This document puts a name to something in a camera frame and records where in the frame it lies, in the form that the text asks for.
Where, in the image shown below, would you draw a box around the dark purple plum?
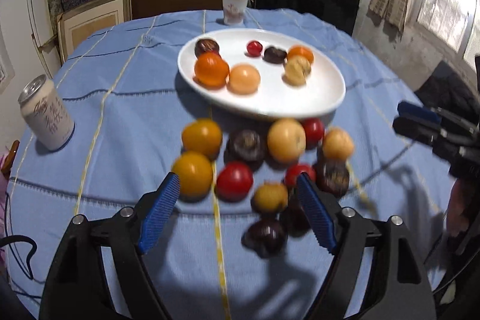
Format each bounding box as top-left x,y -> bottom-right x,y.
241,218 -> 288,258
279,193 -> 311,237

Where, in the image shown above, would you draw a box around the spotted pale pear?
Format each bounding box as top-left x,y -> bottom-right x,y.
321,127 -> 355,162

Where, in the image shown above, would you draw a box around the yellow orange tomato front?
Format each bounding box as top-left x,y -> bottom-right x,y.
172,151 -> 213,200

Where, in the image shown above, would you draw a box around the yellow orange tomato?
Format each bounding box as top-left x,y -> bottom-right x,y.
172,151 -> 213,200
181,118 -> 223,160

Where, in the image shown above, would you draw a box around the red cherry tomato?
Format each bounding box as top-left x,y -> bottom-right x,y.
247,40 -> 263,57
302,118 -> 325,149
216,162 -> 254,202
284,163 -> 316,189

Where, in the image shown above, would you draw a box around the red cherry tomato back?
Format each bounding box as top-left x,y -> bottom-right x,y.
302,118 -> 325,149

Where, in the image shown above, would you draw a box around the small yellow brown pear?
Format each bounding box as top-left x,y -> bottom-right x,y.
250,182 -> 289,214

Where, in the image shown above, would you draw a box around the pale yellow pear front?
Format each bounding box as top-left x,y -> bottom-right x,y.
283,55 -> 312,87

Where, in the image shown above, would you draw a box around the large pale yellow apple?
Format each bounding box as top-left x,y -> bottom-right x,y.
267,118 -> 306,164

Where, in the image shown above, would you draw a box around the yellow orange tomato back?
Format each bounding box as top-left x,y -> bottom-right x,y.
181,118 -> 223,160

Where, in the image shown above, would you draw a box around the large orange mandarin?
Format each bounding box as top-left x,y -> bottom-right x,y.
286,46 -> 315,64
194,52 -> 230,88

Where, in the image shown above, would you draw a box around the dark mangosteen back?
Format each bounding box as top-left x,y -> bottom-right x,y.
226,129 -> 267,164

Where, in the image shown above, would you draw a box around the right human hand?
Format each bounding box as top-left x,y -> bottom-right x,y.
446,179 -> 471,237

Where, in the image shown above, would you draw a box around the right window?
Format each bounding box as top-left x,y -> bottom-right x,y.
414,0 -> 479,70

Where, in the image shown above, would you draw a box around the white oval plate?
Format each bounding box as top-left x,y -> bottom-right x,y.
177,28 -> 346,119

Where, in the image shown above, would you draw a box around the white beverage can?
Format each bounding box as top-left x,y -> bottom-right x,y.
18,74 -> 75,151

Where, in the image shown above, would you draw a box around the white paper cup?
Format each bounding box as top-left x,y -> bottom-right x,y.
222,0 -> 250,25

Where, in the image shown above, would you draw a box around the framed picture cardboard box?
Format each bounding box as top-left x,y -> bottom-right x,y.
57,0 -> 132,62

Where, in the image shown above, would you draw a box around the black cable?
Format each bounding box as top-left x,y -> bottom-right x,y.
0,192 -> 46,300

